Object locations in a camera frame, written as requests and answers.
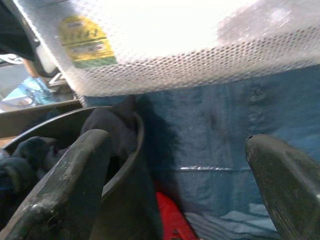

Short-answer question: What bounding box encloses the black garment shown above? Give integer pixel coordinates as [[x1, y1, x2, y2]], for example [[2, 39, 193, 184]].
[[0, 96, 141, 201]]

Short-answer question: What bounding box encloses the blue striped cloth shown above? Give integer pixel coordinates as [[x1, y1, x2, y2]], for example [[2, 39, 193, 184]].
[[184, 202, 283, 240]]

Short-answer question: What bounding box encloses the red garment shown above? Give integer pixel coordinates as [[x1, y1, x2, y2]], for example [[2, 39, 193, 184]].
[[154, 191, 199, 240]]

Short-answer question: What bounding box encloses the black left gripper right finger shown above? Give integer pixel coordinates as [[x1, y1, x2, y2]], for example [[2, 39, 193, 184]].
[[245, 134, 320, 240]]

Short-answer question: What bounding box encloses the yellow energy label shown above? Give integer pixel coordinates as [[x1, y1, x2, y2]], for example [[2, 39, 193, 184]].
[[57, 15, 118, 69]]

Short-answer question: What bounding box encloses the blue tarp bag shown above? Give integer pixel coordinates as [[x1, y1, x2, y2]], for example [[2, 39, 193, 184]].
[[82, 67, 320, 220]]

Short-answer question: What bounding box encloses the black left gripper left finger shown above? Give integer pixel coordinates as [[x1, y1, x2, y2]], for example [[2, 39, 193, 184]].
[[0, 129, 112, 240]]

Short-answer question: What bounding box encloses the black round laundry basket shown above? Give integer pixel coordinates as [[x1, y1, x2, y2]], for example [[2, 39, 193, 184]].
[[0, 104, 163, 240]]

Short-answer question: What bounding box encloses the light blue plastic bag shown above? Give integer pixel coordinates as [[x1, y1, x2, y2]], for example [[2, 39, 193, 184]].
[[0, 74, 52, 109]]

